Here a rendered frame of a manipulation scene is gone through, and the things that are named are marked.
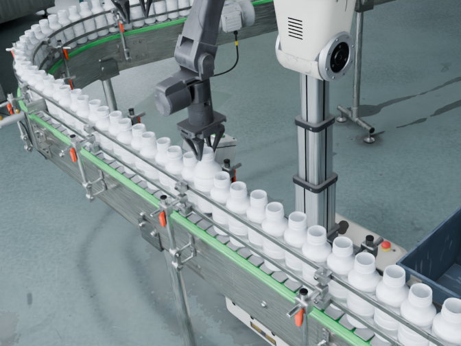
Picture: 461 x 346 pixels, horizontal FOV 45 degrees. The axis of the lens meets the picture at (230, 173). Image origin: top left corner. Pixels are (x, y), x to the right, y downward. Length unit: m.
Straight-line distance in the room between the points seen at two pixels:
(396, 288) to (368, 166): 2.37
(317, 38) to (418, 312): 0.95
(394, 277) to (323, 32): 0.87
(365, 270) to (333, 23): 0.88
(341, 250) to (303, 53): 0.84
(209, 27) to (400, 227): 1.99
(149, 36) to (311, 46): 1.23
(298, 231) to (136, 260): 1.79
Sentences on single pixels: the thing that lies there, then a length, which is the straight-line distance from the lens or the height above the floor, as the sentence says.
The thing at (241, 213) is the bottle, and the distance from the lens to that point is 1.28.
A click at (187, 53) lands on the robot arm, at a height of 1.46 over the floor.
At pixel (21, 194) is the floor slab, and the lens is 3.61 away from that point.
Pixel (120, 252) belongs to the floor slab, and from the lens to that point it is 2.96.
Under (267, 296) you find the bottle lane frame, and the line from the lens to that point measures 1.32.
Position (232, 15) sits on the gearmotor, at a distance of 2.76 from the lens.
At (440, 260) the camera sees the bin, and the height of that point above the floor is 0.81.
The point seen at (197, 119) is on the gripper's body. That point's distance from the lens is 1.26.
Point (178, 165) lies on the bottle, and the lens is 1.43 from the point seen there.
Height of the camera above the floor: 1.91
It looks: 34 degrees down
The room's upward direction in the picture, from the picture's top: 6 degrees counter-clockwise
